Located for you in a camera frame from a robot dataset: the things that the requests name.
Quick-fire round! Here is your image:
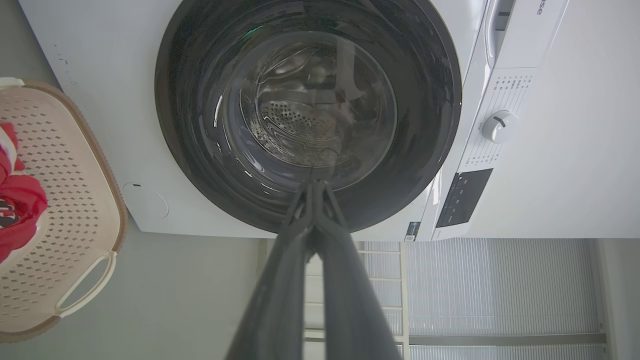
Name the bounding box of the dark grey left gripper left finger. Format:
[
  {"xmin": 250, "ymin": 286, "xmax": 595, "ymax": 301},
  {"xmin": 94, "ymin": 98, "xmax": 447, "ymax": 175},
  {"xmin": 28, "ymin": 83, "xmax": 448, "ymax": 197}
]
[{"xmin": 225, "ymin": 181, "xmax": 315, "ymax": 360}]

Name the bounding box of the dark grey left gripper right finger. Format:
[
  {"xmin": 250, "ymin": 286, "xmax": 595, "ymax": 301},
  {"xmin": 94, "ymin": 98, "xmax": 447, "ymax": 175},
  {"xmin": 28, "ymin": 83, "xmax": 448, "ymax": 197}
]
[{"xmin": 313, "ymin": 180, "xmax": 404, "ymax": 360}]

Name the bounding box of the round black glass washer door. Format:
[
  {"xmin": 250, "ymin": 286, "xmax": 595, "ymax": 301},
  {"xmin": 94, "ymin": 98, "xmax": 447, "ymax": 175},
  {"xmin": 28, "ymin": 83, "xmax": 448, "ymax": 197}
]
[{"xmin": 154, "ymin": 0, "xmax": 463, "ymax": 235}]

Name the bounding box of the white front-load washing machine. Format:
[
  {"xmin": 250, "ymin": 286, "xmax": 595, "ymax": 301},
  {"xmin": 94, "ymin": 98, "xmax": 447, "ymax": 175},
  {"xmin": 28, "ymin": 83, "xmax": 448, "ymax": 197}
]
[{"xmin": 18, "ymin": 0, "xmax": 640, "ymax": 242}]

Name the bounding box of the white pleated window blind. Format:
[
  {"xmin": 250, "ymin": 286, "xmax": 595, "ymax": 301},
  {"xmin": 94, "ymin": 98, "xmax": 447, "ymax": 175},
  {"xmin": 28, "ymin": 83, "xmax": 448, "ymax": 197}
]
[{"xmin": 357, "ymin": 238, "xmax": 608, "ymax": 360}]

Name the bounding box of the black washer display panel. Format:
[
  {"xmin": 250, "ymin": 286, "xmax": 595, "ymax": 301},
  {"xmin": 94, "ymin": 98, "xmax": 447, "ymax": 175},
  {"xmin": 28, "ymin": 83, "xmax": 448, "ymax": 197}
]
[{"xmin": 436, "ymin": 168, "xmax": 494, "ymax": 229}]

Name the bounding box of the white washer program dial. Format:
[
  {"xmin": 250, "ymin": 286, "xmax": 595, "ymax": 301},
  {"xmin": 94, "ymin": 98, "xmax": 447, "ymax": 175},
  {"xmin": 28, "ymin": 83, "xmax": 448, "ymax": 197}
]
[{"xmin": 481, "ymin": 110, "xmax": 520, "ymax": 145}]

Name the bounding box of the beige perforated laundry basket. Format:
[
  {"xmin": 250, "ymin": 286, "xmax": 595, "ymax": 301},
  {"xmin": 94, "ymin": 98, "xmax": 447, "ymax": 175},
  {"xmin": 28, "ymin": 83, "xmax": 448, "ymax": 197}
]
[{"xmin": 0, "ymin": 77, "xmax": 129, "ymax": 344}]

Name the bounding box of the red clothing item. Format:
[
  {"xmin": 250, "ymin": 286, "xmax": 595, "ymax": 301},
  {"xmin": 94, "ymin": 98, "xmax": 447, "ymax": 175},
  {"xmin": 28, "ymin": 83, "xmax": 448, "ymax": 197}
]
[{"xmin": 0, "ymin": 122, "xmax": 49, "ymax": 263}]

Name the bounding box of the white detergent drawer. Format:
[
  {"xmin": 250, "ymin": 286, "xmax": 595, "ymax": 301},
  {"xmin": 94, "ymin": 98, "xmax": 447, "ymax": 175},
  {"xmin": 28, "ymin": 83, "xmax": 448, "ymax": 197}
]
[{"xmin": 485, "ymin": 0, "xmax": 517, "ymax": 68}]

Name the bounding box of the white window frame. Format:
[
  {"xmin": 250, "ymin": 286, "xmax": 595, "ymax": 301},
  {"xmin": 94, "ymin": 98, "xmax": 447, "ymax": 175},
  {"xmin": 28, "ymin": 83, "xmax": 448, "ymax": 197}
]
[{"xmin": 257, "ymin": 239, "xmax": 611, "ymax": 360}]

